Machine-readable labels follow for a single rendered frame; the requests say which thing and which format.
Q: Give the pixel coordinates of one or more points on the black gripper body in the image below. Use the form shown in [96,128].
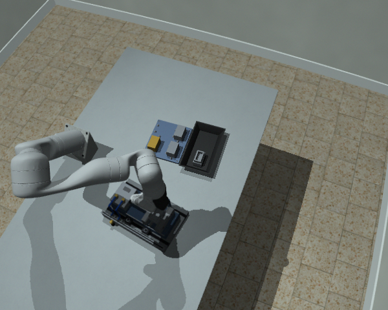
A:
[151,201]

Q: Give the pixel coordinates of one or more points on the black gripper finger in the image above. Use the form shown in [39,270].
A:
[162,214]

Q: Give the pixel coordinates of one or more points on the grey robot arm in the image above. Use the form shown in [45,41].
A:
[30,172]

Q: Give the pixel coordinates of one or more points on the yellow rectangular block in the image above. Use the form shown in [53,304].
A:
[154,142]

